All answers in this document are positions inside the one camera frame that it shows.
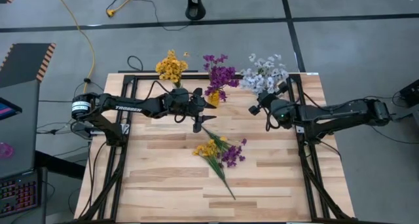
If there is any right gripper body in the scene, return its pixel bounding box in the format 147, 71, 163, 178
248, 81, 289, 116

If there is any long yellow extension cable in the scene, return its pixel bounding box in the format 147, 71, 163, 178
51, 0, 96, 112

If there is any black floor cable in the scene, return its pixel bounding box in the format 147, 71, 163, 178
116, 0, 192, 32
363, 94, 419, 145

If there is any yellow artificial flower bunch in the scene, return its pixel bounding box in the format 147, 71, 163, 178
155, 58, 181, 87
192, 137, 237, 201
163, 49, 190, 84

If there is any black equipment box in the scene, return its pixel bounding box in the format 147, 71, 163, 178
398, 79, 419, 109

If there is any black aluminium table frame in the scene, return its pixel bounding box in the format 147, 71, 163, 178
73, 71, 359, 224

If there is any white artificial flower bunch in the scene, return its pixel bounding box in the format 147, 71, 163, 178
258, 65, 289, 96
247, 52, 283, 87
238, 68, 272, 96

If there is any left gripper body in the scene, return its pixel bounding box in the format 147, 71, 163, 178
188, 88, 204, 133

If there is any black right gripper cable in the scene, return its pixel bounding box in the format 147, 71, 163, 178
264, 111, 280, 132

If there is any grey desk top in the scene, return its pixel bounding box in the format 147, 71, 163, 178
0, 79, 41, 179

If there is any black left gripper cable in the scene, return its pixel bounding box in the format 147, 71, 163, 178
143, 80, 188, 124

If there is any black cable loop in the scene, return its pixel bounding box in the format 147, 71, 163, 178
126, 55, 144, 72

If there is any computer monitor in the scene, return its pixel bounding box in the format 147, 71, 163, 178
0, 97, 23, 121

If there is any amber glass bottle vase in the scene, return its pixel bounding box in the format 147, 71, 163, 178
208, 90, 221, 107

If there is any black stand base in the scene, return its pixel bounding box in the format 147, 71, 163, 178
185, 0, 207, 21

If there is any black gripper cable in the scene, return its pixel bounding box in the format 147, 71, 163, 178
264, 111, 280, 132
143, 80, 188, 124

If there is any yellow cable with plug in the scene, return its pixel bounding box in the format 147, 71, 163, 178
105, 0, 140, 18

